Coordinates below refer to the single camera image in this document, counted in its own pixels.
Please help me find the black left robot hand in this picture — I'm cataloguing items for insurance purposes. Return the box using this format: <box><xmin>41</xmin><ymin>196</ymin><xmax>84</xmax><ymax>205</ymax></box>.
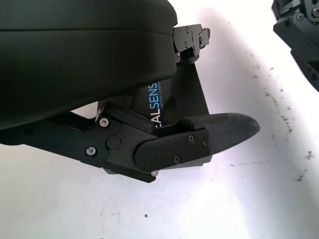
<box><xmin>0</xmin><ymin>0</ymin><xmax>261</xmax><ymax>184</ymax></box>

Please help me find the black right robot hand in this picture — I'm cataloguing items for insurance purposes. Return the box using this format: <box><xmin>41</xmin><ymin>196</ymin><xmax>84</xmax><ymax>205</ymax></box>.
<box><xmin>271</xmin><ymin>0</ymin><xmax>319</xmax><ymax>93</ymax></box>

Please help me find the black RealSense box lid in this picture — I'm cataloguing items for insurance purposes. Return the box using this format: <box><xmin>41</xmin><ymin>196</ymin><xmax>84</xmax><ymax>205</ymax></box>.
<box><xmin>134</xmin><ymin>62</ymin><xmax>212</xmax><ymax>170</ymax></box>

